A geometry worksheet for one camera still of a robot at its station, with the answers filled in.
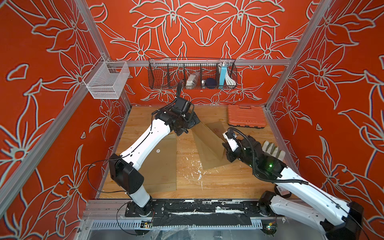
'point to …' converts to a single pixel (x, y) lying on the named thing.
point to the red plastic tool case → (252, 116)
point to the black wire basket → (166, 75)
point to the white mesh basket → (107, 79)
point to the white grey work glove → (270, 148)
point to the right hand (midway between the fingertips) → (220, 143)
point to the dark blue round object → (211, 83)
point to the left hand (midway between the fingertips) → (194, 122)
